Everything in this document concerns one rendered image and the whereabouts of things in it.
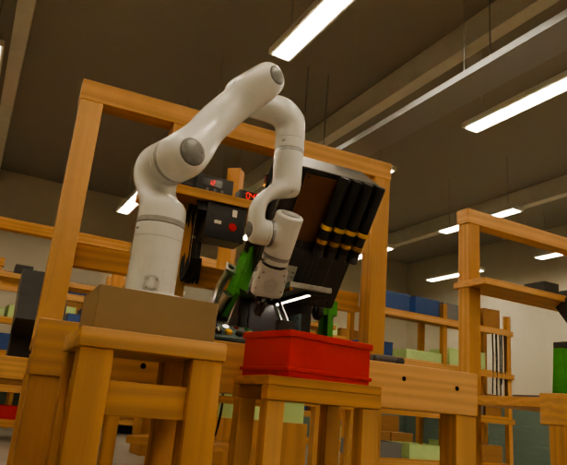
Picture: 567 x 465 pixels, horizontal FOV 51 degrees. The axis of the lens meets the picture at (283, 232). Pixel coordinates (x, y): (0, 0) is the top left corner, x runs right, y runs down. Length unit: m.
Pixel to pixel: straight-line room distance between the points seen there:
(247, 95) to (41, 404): 0.99
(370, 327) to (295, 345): 1.23
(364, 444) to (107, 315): 0.77
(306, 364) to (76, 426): 0.61
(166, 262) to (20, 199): 11.01
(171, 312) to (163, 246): 0.18
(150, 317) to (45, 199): 11.16
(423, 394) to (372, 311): 0.73
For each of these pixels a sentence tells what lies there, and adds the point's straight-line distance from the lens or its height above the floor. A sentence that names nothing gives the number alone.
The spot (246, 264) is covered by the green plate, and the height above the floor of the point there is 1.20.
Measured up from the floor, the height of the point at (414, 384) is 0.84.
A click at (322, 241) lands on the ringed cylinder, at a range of 2.09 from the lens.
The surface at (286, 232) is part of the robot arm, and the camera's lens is 1.70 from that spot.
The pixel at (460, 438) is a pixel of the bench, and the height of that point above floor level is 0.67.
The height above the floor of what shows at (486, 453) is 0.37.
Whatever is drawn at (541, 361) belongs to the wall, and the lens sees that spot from 12.70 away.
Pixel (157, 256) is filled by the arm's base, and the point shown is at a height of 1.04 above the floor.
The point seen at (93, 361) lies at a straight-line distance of 1.30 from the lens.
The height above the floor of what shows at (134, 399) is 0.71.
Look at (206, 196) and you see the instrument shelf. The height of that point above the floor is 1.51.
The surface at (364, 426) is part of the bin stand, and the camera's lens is 1.68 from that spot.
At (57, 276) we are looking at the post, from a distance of 2.36.
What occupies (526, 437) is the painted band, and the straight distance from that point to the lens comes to 12.89.
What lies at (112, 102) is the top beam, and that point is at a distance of 2.60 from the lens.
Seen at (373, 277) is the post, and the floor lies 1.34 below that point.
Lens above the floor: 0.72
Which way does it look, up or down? 16 degrees up
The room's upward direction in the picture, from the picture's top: 5 degrees clockwise
